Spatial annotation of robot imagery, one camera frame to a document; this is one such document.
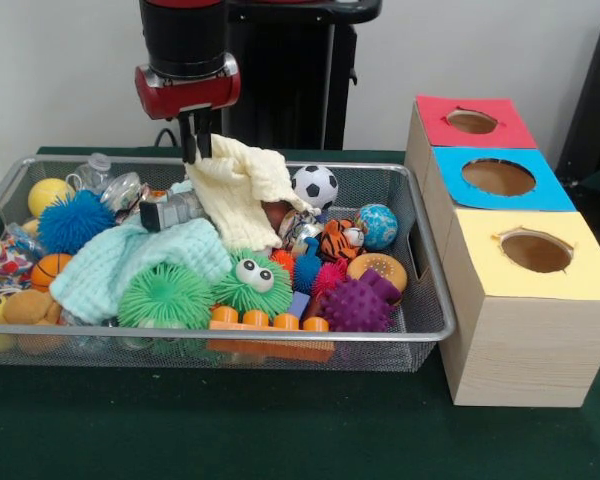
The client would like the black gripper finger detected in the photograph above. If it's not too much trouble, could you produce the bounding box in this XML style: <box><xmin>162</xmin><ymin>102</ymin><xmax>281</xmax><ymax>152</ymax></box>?
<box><xmin>195</xmin><ymin>106</ymin><xmax>216</xmax><ymax>159</ymax></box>
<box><xmin>178</xmin><ymin>112</ymin><xmax>197</xmax><ymax>165</ymax></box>

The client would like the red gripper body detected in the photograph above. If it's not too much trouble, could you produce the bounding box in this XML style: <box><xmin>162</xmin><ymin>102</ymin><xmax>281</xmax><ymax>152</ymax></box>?
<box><xmin>133</xmin><ymin>52</ymin><xmax>242</xmax><ymax>121</ymax></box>

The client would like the cream muslin cloth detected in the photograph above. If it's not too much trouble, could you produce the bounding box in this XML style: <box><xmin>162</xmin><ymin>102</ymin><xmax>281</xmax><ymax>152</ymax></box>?
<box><xmin>184</xmin><ymin>133</ymin><xmax>322</xmax><ymax>253</ymax></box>

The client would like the tiger plush toy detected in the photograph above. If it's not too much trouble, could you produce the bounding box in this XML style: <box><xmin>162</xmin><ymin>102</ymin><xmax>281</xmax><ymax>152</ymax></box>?
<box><xmin>319</xmin><ymin>218</ymin><xmax>366</xmax><ymax>264</ymax></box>

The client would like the silver mesh bin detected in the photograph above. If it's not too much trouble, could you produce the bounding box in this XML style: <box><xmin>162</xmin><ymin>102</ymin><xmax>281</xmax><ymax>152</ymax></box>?
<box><xmin>0</xmin><ymin>155</ymin><xmax>457</xmax><ymax>374</ymax></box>

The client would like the wooden box with three holes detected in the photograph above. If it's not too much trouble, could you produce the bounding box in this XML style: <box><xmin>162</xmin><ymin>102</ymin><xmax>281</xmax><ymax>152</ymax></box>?
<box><xmin>403</xmin><ymin>93</ymin><xmax>600</xmax><ymax>409</ymax></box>

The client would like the grey plastic toy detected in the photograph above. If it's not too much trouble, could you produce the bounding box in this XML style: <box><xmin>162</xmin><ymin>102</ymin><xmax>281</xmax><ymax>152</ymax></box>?
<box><xmin>138</xmin><ymin>192</ymin><xmax>209</xmax><ymax>232</ymax></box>

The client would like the black and white soccer ball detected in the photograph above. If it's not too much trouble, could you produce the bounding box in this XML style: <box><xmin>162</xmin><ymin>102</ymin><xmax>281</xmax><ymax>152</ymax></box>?
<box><xmin>290</xmin><ymin>164</ymin><xmax>340</xmax><ymax>211</ymax></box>

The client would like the mint green muslin cloth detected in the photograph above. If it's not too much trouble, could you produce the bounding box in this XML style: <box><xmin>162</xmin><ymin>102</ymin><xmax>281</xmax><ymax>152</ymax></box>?
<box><xmin>49</xmin><ymin>179</ymin><xmax>231</xmax><ymax>325</ymax></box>

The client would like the blue puffer ball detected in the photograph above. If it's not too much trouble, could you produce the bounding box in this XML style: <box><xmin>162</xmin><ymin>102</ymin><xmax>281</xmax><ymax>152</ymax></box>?
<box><xmin>37</xmin><ymin>189</ymin><xmax>117</xmax><ymax>256</ymax></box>

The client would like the green puffer ball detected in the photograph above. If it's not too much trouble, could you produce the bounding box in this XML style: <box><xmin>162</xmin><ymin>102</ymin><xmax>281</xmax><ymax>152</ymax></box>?
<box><xmin>116</xmin><ymin>263</ymin><xmax>215</xmax><ymax>331</ymax></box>

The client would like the green fuzzy ball with eyes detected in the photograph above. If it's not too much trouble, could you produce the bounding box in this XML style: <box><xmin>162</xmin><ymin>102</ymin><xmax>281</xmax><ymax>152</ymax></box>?
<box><xmin>212</xmin><ymin>247</ymin><xmax>295</xmax><ymax>326</ymax></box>

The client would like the orange building block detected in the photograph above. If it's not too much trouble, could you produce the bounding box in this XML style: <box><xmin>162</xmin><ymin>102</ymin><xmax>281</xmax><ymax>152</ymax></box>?
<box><xmin>207</xmin><ymin>305</ymin><xmax>337</xmax><ymax>364</ymax></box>

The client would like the blue globe ball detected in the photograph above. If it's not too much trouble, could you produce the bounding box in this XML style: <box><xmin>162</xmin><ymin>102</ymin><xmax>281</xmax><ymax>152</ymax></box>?
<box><xmin>354</xmin><ymin>203</ymin><xmax>399</xmax><ymax>251</ymax></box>

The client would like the purple spiky ball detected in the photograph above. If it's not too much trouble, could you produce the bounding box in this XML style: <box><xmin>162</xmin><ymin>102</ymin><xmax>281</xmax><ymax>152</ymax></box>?
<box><xmin>321</xmin><ymin>277</ymin><xmax>396</xmax><ymax>334</ymax></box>

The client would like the dark green tablecloth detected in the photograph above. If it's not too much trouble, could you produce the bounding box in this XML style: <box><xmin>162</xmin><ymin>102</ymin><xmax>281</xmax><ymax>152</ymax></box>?
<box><xmin>0</xmin><ymin>145</ymin><xmax>600</xmax><ymax>480</ymax></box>

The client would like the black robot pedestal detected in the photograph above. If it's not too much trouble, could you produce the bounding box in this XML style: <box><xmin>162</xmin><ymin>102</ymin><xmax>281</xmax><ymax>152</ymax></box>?
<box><xmin>219</xmin><ymin>0</ymin><xmax>384</xmax><ymax>151</ymax></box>

